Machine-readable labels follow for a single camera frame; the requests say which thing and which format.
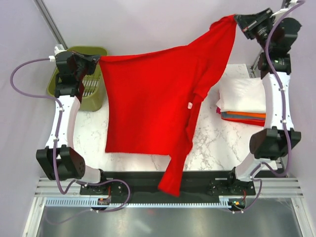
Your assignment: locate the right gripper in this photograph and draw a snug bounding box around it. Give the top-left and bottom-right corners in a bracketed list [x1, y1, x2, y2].
[235, 7, 277, 52]

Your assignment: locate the red t-shirt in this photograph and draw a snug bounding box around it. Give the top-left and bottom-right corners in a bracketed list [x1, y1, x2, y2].
[98, 14, 239, 198]
[222, 118, 265, 127]

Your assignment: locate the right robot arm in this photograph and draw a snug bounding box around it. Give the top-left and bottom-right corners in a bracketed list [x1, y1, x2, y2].
[226, 8, 302, 195]

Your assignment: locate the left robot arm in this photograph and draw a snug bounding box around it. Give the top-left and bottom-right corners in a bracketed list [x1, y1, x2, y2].
[36, 50, 108, 194]

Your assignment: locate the olive green plastic basket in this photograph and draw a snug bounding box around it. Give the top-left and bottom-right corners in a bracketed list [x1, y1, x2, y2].
[47, 46, 108, 112]

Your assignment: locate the folded white t-shirt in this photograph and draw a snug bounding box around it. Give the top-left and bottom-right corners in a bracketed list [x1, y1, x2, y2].
[216, 78, 266, 114]

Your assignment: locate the folded grey t-shirt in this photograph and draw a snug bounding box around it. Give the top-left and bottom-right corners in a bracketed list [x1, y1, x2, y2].
[221, 112, 265, 120]

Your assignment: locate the folded red t-shirt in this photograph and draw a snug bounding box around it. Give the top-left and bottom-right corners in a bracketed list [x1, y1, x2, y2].
[222, 118, 265, 127]

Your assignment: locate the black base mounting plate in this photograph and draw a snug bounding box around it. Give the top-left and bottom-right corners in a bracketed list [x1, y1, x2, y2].
[80, 170, 256, 203]

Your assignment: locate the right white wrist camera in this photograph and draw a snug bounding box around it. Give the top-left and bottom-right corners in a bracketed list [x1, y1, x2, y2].
[272, 0, 302, 16]

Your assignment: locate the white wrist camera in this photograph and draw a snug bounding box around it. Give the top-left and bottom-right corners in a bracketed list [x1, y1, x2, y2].
[272, 0, 302, 16]
[49, 44, 66, 62]

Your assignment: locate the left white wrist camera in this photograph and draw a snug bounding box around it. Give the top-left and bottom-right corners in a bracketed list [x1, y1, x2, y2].
[49, 44, 66, 62]

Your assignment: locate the right aluminium frame post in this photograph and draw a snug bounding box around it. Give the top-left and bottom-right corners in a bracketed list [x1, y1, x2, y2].
[250, 0, 292, 77]

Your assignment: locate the aluminium frame post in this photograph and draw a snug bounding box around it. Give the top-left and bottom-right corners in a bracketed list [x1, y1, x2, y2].
[34, 0, 68, 49]
[250, 0, 292, 77]

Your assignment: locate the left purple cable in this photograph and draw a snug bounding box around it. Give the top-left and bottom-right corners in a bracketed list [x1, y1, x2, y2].
[9, 58, 130, 225]

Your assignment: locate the left aluminium frame post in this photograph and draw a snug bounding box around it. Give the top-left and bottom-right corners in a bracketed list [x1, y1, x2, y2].
[34, 0, 68, 49]

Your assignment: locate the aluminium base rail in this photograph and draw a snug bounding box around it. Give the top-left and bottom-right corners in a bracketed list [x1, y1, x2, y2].
[35, 178, 80, 197]

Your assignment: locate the white slotted cable duct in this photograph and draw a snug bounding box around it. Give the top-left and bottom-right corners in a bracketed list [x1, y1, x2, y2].
[45, 197, 232, 208]

